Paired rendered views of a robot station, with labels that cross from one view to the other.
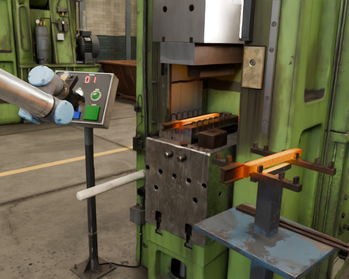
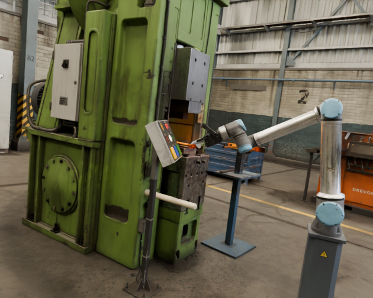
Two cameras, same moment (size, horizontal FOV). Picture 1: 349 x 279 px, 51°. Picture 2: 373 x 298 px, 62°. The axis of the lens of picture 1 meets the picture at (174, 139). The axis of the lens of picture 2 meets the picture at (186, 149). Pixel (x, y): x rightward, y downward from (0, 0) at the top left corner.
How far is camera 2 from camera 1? 327 cm
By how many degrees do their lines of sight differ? 96
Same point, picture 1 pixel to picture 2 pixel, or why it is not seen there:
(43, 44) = not seen: outside the picture
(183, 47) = (197, 104)
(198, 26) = (203, 94)
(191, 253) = (198, 210)
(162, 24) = (190, 90)
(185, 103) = not seen: hidden behind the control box
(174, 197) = (195, 185)
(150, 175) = (186, 180)
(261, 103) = (199, 129)
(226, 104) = not seen: hidden behind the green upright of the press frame
